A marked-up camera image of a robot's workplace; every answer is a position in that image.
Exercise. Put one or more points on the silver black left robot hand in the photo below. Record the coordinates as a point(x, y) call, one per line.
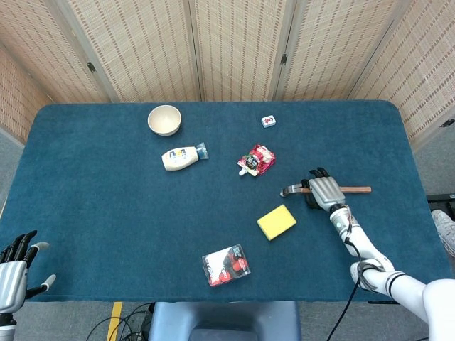
point(12, 280)

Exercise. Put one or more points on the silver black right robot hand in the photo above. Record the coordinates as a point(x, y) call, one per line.
point(325, 192)

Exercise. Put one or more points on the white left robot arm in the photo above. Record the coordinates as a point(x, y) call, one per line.
point(6, 328)

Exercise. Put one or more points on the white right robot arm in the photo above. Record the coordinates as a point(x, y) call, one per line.
point(366, 245)

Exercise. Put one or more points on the yellow sponge with green base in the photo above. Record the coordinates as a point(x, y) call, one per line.
point(276, 222)

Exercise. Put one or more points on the red spouted snack pouch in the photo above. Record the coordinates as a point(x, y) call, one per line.
point(257, 160)

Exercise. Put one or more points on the white mahjong tile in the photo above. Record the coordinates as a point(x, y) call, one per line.
point(268, 121)

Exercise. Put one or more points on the yellow floor tape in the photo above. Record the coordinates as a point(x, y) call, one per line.
point(114, 319)

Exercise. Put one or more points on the black equipment base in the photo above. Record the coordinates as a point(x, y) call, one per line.
point(442, 200)

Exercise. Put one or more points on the clear box of red capsules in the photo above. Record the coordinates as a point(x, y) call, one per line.
point(225, 265)

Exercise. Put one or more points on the blue velvet tablecloth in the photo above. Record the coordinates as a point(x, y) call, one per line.
point(106, 199)

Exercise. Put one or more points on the grey sneaker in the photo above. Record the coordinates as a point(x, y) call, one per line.
point(446, 227)

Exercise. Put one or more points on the black screen hinge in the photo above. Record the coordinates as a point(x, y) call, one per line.
point(448, 123)
point(283, 59)
point(91, 67)

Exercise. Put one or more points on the white mayonnaise squeeze bottle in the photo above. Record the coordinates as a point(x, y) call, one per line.
point(177, 159)

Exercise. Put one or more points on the blue grey robot torso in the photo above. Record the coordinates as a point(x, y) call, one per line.
point(224, 319)

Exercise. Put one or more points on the woven bamboo folding screen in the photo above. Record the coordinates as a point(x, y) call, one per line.
point(231, 46)

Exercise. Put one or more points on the beige ceramic bowl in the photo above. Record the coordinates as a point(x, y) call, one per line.
point(164, 121)

